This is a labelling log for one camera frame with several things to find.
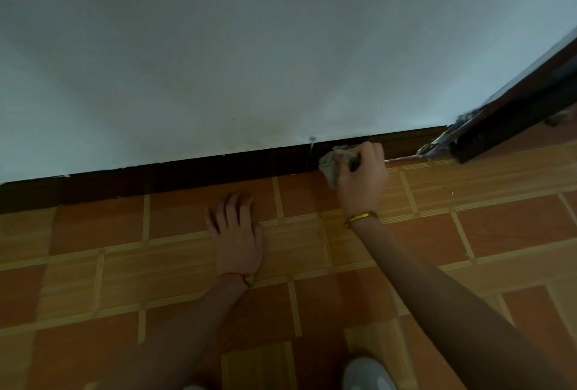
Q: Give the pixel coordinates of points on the person's left middle finger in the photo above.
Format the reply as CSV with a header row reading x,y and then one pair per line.
x,y
235,207

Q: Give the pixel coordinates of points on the person's right forearm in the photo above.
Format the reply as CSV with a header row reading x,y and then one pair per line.
x,y
441,313

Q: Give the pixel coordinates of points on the dark brown door frame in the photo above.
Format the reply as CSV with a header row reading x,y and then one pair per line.
x,y
518,105

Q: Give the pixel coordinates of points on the person's left hand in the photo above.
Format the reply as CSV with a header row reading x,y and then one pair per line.
x,y
236,245

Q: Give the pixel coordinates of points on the person's left forearm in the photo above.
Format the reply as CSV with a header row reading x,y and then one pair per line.
x,y
180,340

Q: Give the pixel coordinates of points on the grey cleaning cloth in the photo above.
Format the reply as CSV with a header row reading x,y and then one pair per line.
x,y
332,163

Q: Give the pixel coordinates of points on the person's left thumb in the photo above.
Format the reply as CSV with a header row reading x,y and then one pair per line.
x,y
258,235

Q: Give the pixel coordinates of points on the person's right thumb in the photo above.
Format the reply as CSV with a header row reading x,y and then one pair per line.
x,y
350,163

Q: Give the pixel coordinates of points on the dark brown wooden baseboard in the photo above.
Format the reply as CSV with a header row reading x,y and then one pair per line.
x,y
180,175

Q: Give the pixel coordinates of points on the person's right hand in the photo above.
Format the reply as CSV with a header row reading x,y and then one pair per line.
x,y
363,187

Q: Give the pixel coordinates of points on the small metal wall nail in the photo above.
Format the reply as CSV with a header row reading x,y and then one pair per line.
x,y
311,139

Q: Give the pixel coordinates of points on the person's left little finger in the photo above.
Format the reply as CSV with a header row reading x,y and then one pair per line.
x,y
212,220

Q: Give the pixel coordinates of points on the white shoe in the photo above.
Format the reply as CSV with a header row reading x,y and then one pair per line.
x,y
367,376

